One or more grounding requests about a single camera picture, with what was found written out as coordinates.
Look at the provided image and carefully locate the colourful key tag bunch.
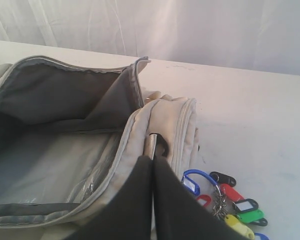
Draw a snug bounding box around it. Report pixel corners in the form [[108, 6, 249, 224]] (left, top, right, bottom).
[[181, 169, 269, 240]]

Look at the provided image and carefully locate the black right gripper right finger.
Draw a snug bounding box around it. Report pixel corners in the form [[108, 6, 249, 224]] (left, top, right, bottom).
[[152, 157, 243, 240]]

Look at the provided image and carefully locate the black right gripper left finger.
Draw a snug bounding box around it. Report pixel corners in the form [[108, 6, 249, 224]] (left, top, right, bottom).
[[67, 156, 153, 240]]

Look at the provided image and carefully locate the white backdrop curtain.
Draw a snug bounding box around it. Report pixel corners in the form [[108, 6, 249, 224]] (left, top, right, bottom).
[[0, 0, 300, 75]]

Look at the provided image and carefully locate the beige fabric duffel bag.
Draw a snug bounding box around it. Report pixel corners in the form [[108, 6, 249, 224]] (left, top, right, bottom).
[[0, 55, 199, 240]]

